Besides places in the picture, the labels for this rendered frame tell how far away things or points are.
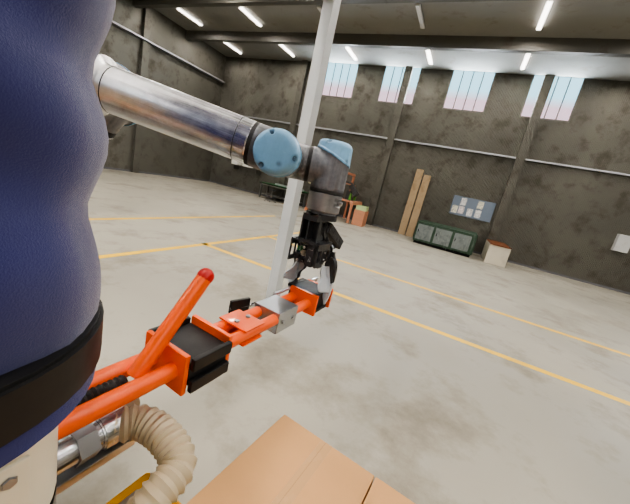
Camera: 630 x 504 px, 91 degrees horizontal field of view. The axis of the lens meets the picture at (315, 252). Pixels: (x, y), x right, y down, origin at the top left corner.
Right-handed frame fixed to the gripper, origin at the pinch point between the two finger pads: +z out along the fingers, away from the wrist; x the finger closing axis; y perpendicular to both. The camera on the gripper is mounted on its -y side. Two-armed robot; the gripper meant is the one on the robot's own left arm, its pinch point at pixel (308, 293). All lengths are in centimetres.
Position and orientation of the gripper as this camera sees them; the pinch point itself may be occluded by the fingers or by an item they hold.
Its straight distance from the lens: 76.5
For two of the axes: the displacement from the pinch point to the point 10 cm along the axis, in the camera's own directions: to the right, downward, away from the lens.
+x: 8.6, 2.9, -4.3
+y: -4.7, 1.0, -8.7
